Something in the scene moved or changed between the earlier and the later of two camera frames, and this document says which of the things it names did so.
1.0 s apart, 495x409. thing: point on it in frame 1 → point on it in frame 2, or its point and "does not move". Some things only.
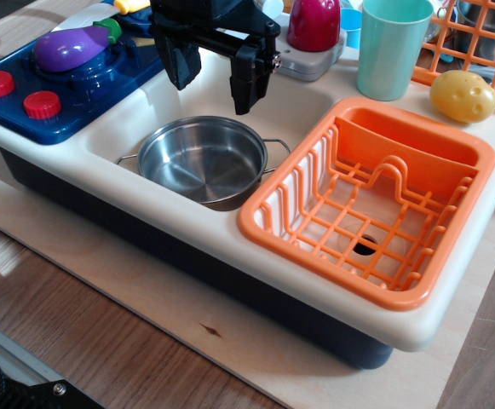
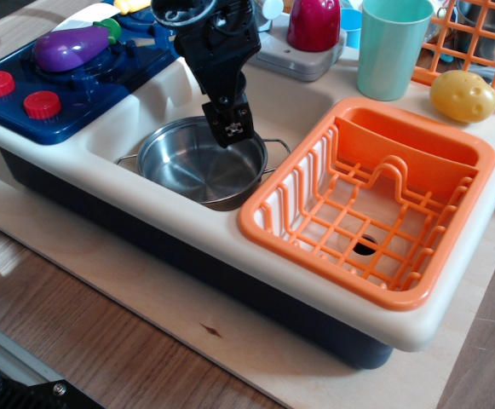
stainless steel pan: x=216 y=161 does not move
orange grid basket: x=481 y=37 does not move
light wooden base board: x=282 y=365 does not move
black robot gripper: x=220 y=25 → x=217 y=38
